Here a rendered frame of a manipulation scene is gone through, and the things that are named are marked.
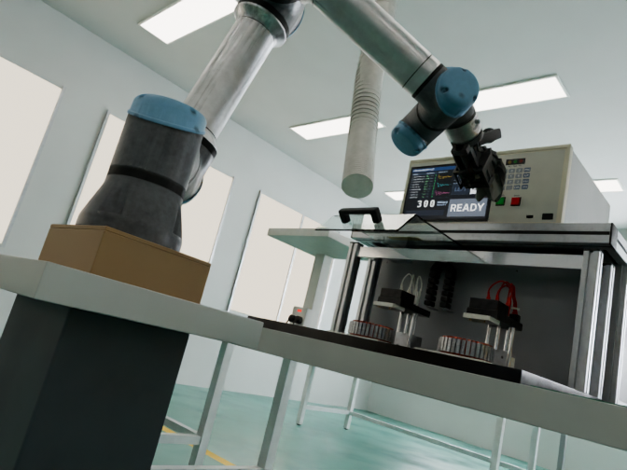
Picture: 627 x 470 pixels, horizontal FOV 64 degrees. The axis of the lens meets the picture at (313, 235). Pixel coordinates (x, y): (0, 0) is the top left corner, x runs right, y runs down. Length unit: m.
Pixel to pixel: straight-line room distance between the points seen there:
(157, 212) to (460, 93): 0.53
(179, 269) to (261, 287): 6.14
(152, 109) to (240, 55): 0.27
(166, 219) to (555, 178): 0.90
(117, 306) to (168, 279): 0.13
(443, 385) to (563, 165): 0.67
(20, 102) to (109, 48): 1.10
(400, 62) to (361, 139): 1.79
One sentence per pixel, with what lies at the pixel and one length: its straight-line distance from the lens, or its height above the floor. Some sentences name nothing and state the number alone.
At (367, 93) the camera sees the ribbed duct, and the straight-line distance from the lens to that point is 2.92.
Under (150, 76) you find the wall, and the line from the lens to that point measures 6.14.
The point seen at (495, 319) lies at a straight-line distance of 1.14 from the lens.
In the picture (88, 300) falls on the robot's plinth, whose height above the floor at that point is 0.72.
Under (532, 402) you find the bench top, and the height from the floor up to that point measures 0.73.
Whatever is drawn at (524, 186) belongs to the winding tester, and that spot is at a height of 1.22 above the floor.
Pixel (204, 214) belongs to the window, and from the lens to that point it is 6.26.
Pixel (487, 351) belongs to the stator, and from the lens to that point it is 1.06.
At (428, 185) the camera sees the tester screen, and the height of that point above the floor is 1.24.
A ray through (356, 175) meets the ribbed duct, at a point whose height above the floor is 1.60.
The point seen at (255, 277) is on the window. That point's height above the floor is 1.50.
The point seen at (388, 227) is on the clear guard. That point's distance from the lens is 1.09.
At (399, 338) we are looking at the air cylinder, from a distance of 1.32.
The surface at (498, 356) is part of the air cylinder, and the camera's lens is 1.20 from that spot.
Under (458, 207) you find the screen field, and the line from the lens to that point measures 1.36.
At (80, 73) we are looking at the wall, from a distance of 5.79.
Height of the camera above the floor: 0.72
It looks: 13 degrees up
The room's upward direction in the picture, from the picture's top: 14 degrees clockwise
